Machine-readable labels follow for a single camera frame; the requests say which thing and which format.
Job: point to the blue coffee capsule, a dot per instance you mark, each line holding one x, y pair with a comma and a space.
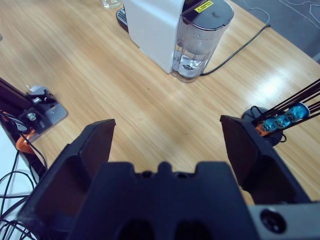
298, 112
270, 125
282, 121

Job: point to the dark aluminium post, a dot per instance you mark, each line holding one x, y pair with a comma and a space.
10, 96

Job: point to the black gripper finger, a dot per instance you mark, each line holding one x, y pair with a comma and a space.
262, 170
62, 180

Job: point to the white capsule coffee machine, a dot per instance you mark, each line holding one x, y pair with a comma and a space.
150, 32

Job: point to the clear water tank dark lid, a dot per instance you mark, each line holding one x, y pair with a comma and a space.
205, 20

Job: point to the orange coffee capsule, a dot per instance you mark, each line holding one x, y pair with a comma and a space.
260, 130

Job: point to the metal grate drip tray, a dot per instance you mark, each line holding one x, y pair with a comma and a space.
122, 20

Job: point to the white paper tag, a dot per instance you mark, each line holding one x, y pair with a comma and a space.
28, 87

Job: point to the clear drinking glass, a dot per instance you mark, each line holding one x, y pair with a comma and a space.
111, 3

